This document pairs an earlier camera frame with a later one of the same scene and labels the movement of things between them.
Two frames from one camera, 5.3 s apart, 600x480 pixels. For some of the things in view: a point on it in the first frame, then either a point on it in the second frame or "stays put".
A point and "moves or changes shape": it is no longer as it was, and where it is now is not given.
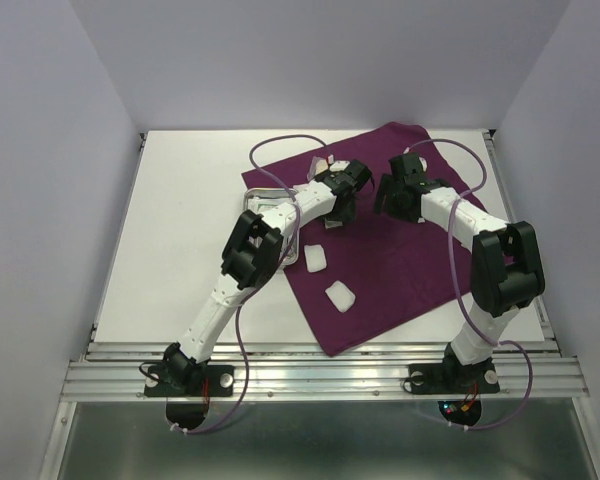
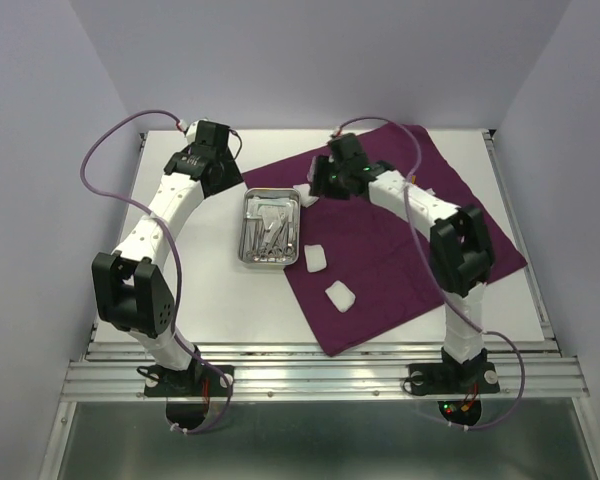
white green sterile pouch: (259, 204) stays put
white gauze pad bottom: (342, 297) stays put
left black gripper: (347, 215) → (233, 174)
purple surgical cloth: (359, 278) stays put
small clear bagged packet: (329, 224) moves or changes shape
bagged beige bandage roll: (318, 165) stays put
